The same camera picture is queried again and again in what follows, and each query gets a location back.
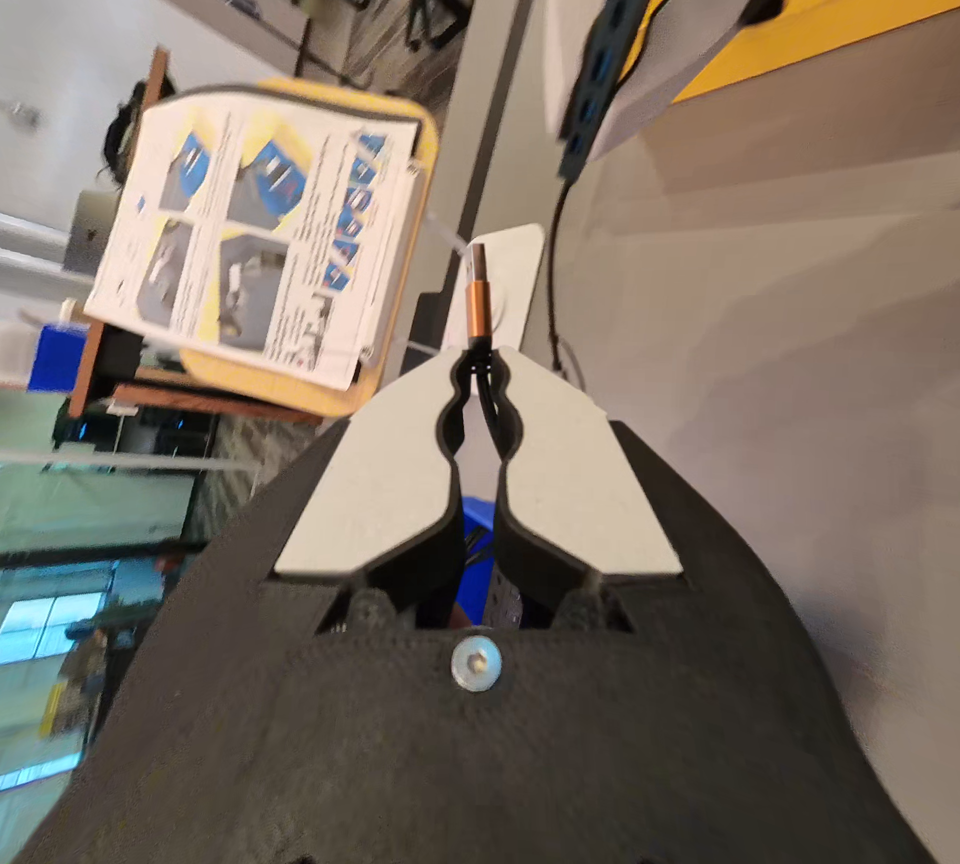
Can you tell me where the black backpack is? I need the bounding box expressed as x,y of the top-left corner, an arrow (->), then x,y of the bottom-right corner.
102,77 -> 178,187

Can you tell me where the printed instruction sheet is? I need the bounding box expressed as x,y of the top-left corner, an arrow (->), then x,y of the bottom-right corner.
84,90 -> 423,393

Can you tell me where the brown wooden desk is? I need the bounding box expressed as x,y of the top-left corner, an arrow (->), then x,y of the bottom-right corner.
67,46 -> 325,427

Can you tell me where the black usb hub cable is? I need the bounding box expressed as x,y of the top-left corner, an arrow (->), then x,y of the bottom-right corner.
545,166 -> 583,375

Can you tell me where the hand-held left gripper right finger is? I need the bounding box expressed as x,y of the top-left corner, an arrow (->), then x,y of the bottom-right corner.
492,345 -> 684,627

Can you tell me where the usb cable with orange plug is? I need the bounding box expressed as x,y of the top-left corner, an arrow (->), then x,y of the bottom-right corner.
465,242 -> 506,465

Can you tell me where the blue box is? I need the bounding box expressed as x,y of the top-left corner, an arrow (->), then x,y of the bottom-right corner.
29,323 -> 93,393

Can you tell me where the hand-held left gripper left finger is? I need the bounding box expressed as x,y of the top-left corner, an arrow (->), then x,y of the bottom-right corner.
273,346 -> 469,612

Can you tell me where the dark grey usb hub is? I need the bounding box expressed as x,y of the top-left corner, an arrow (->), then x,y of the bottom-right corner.
558,0 -> 696,180

